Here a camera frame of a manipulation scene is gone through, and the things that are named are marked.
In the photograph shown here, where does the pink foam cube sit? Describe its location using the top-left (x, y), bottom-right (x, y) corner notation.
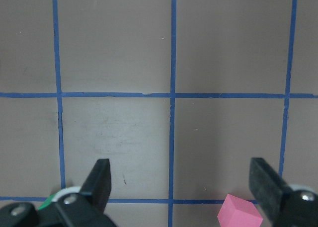
top-left (217, 194), bottom-right (263, 227)

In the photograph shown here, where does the green foam cube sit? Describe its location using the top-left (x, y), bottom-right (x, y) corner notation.
top-left (38, 193), bottom-right (56, 210)

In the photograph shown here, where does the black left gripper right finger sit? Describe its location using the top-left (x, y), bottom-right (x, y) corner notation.
top-left (249, 157), bottom-right (293, 222)

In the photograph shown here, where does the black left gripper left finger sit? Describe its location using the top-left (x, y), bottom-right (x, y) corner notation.
top-left (79, 158), bottom-right (111, 210)

